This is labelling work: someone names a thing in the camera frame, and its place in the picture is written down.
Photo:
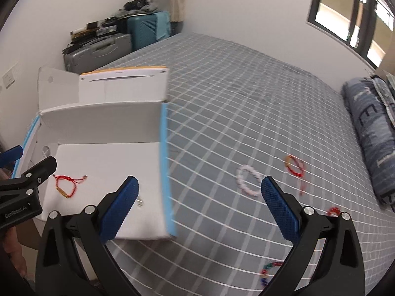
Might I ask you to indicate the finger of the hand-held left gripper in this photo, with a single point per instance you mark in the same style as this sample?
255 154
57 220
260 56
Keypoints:
40 169
10 155

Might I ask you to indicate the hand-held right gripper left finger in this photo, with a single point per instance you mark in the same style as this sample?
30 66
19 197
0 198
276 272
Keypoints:
118 209

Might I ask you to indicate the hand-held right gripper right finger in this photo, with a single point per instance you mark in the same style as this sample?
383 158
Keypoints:
280 209

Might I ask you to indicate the blue printed cardboard box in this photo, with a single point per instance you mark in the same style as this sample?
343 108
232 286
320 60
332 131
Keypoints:
108 123

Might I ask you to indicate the person's left hand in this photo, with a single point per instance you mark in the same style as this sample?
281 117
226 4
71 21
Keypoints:
14 248

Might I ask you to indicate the grey patterned pillow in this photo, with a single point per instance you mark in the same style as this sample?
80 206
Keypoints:
385 89
370 129

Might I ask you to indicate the grey checked bed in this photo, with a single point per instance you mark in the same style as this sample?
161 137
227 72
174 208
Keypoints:
231 98

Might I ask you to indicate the grey hard suitcase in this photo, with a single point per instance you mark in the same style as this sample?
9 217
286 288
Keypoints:
98 49

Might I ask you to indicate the pile of black boxes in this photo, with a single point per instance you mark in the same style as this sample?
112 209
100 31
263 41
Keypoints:
101 27

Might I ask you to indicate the teal hard suitcase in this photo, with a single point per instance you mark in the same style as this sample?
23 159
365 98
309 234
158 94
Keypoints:
145 27

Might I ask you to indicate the black bag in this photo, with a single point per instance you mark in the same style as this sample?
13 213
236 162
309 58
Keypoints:
135 4

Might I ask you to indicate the grey cloth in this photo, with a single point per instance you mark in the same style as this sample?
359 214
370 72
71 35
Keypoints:
148 10

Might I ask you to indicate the dark framed window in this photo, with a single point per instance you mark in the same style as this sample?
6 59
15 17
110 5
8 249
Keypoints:
361 6

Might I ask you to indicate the white wall socket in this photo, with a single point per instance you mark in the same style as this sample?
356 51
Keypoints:
8 77

